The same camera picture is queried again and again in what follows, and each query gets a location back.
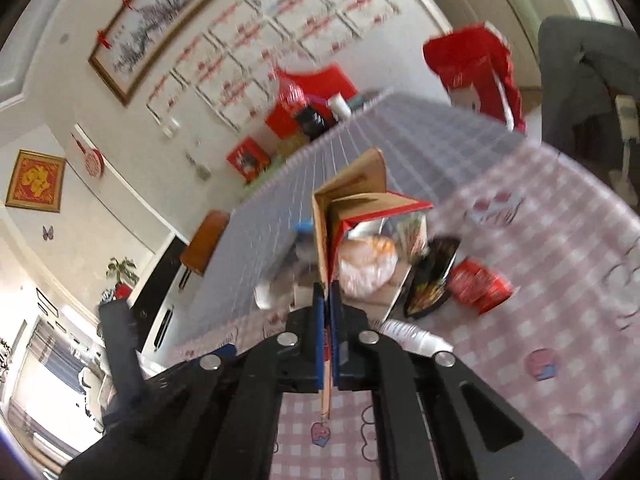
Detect round red wall ornament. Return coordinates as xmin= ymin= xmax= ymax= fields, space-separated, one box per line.
xmin=70 ymin=132 xmax=106 ymax=178

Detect shiny snack wrapper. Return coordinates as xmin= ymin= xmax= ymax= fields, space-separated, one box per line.
xmin=395 ymin=212 xmax=429 ymax=266

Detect red-topped cardboard box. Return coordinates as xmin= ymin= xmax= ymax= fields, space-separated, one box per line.
xmin=312 ymin=147 xmax=433 ymax=321

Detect red snack packet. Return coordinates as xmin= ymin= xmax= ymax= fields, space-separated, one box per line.
xmin=447 ymin=257 xmax=521 ymax=316

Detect pink checked tablecloth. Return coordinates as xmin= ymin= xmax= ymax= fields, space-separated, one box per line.
xmin=175 ymin=142 xmax=640 ymax=480

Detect clear plastic bottle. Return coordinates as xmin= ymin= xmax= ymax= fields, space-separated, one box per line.
xmin=255 ymin=220 xmax=321 ymax=311

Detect oval wall hanging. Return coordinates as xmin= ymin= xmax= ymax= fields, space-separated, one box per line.
xmin=187 ymin=152 xmax=212 ymax=182

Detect white paper cups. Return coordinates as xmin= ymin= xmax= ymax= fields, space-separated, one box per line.
xmin=382 ymin=319 xmax=453 ymax=358

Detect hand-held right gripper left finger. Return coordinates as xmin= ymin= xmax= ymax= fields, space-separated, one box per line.
xmin=65 ymin=282 xmax=328 ymax=480

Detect red gift bag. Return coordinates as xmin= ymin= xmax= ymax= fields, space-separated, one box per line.
xmin=264 ymin=62 xmax=360 ymax=140

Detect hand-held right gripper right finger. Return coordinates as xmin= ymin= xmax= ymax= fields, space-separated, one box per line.
xmin=330 ymin=282 xmax=586 ymax=480

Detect white cup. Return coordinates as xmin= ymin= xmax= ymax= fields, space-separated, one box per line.
xmin=327 ymin=93 xmax=353 ymax=121

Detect black snack packet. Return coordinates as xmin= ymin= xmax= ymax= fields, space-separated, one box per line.
xmin=404 ymin=236 xmax=462 ymax=320

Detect gold framed red picture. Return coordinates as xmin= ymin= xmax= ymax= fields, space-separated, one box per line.
xmin=5 ymin=149 xmax=67 ymax=213

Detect grey jacket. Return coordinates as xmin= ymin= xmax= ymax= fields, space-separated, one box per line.
xmin=537 ymin=16 xmax=640 ymax=171

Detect grey grid tablecloth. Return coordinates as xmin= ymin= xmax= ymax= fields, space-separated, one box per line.
xmin=172 ymin=89 xmax=533 ymax=356

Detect white plastic bag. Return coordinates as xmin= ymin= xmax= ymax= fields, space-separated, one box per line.
xmin=339 ymin=234 xmax=401 ymax=297

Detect red picture box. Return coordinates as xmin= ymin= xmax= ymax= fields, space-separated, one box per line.
xmin=226 ymin=137 xmax=272 ymax=183

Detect wall of red-bordered certificates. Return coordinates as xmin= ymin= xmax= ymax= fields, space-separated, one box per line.
xmin=146 ymin=0 xmax=403 ymax=133

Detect potted plant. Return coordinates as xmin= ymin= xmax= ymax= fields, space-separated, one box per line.
xmin=105 ymin=257 xmax=140 ymax=295

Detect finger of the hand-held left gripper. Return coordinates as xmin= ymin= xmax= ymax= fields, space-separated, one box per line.
xmin=97 ymin=300 xmax=151 ymax=408

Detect brown wooden chair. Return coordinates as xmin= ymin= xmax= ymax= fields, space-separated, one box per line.
xmin=180 ymin=210 xmax=231 ymax=277

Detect cola bottle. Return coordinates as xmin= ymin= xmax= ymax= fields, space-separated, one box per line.
xmin=274 ymin=70 xmax=333 ymax=142

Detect framed blossom painting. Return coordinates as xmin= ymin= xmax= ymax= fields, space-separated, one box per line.
xmin=87 ymin=0 xmax=236 ymax=107

